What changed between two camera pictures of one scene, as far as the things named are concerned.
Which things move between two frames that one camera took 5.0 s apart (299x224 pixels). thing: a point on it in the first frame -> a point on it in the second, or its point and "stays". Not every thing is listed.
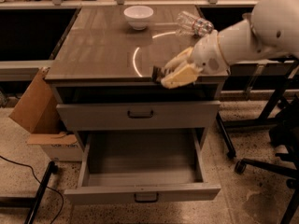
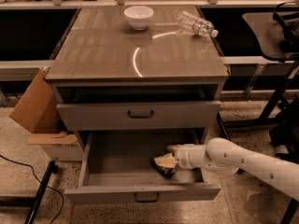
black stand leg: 31,202 stays
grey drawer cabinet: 102,74 stays
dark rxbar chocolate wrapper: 158,73 -> 163,171
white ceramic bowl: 138,16 stays
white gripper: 206,55 -> 182,156
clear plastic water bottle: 192,25 stays
